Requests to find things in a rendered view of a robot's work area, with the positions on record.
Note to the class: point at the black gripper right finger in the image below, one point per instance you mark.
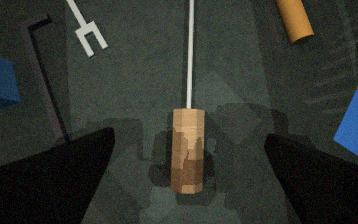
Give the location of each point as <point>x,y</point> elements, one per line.
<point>322,189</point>

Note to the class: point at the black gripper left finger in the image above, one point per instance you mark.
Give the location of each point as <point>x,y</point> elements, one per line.
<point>55,186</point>

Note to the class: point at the grey forked tool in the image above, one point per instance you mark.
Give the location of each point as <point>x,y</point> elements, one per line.
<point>86,29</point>

